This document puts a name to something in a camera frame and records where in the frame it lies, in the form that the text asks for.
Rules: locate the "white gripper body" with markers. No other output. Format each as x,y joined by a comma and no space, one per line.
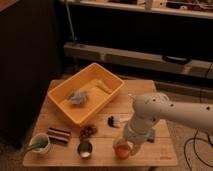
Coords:
135,135

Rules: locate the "red yellow apple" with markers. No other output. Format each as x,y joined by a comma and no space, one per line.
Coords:
122,151

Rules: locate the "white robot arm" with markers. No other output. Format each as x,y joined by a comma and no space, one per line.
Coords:
149,108

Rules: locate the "green plastic cup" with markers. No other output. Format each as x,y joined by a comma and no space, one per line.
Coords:
119,144

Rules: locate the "metal measuring cup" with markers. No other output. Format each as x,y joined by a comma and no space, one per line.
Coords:
85,149

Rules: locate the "blue sponge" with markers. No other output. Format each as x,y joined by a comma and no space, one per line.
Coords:
151,136

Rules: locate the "brown pine cone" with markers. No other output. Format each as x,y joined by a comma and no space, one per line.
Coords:
88,131

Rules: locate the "yellow plastic bin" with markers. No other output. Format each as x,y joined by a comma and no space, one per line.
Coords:
100,84

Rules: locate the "grey metal shelf beam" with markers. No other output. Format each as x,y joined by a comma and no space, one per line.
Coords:
136,59

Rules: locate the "green utensil in mug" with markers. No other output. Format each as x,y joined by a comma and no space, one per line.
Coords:
39,145

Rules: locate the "white mug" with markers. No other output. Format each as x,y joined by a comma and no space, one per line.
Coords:
38,137

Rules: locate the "upper wooden shelf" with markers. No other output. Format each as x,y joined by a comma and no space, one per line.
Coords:
137,8

